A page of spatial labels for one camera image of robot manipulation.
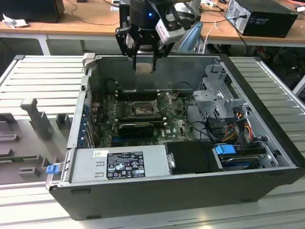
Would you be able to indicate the black desktop PC tower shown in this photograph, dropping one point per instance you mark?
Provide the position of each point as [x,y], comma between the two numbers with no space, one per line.
[269,21]

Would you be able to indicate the CPU socket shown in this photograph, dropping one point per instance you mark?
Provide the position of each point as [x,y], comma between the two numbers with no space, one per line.
[143,107]

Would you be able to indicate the wooden desk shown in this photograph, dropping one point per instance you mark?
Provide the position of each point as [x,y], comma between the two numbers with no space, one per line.
[71,26]
[226,33]

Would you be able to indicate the grey parts rack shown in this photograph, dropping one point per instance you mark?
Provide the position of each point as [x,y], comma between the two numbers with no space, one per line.
[35,143]

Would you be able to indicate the large black box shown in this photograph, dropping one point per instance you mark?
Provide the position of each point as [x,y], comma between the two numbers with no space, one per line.
[31,9]

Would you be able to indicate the small black upright box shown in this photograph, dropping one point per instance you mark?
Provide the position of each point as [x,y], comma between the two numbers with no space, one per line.
[124,14]

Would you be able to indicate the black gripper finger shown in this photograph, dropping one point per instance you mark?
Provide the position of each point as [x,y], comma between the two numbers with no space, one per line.
[125,40]
[162,50]

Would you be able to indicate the blue case latch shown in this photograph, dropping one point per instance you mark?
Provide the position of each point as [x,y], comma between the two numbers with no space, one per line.
[52,169]

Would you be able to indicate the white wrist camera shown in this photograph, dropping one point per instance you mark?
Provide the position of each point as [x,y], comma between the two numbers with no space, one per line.
[170,33]

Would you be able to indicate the black RAM slot bank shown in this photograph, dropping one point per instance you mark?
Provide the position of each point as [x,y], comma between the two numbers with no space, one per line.
[140,118]
[143,95]

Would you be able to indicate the metal drive cage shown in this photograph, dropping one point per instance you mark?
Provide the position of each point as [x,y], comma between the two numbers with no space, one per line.
[214,100]

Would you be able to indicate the green motherboard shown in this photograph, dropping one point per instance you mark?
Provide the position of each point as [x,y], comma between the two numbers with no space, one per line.
[171,128]

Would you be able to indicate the grey power supply unit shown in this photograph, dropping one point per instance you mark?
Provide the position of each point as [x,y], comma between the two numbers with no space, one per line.
[90,167]

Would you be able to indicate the black graphics card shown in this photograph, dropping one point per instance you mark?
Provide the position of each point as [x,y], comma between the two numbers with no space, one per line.
[135,130]

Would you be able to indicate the black open PC case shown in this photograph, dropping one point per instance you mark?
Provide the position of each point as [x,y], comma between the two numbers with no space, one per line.
[166,198]

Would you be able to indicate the blue disk carrier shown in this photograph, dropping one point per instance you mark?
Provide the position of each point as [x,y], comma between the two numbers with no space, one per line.
[225,150]

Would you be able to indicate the silver CPU plate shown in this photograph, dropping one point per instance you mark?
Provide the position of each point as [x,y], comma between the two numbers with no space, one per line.
[144,68]

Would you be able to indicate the crumpled white paper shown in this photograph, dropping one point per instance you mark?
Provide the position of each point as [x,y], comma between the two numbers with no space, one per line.
[14,22]

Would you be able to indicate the hard disk drive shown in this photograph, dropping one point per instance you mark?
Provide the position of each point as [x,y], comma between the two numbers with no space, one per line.
[240,162]

